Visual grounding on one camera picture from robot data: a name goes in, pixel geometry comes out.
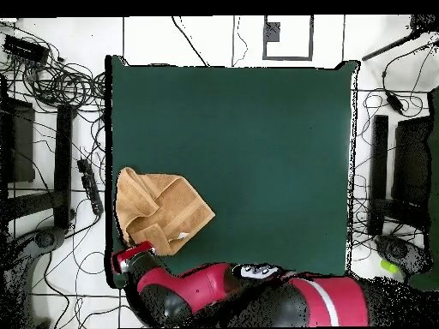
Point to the orange terry towel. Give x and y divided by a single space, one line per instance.
161 209

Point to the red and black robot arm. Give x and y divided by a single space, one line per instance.
205 288

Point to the long black power strip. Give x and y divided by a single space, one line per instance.
90 186

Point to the black stand base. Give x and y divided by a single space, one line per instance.
48 238
398 252

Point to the dark green table cloth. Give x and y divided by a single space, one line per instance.
257 154

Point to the black box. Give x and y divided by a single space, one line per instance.
411 161
19 140

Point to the yellow-green ball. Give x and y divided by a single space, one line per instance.
389 266

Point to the black power adapter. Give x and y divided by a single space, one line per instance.
395 102

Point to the black pole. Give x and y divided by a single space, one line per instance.
394 44

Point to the black frame bar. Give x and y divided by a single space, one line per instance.
379 171
63 164

